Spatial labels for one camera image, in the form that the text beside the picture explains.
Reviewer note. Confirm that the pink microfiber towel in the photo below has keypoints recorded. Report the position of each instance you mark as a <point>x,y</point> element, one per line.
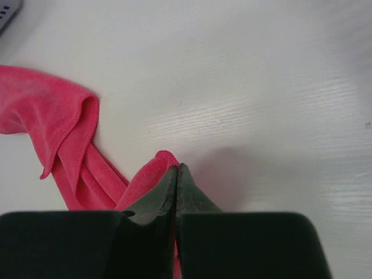
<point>61,118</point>

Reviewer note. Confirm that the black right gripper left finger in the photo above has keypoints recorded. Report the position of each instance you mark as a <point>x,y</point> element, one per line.
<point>134,243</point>

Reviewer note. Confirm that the grey device at table edge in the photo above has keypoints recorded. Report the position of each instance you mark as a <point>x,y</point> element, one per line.
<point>8,11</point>

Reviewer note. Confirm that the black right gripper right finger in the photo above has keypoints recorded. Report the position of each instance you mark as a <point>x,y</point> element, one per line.
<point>216,244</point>

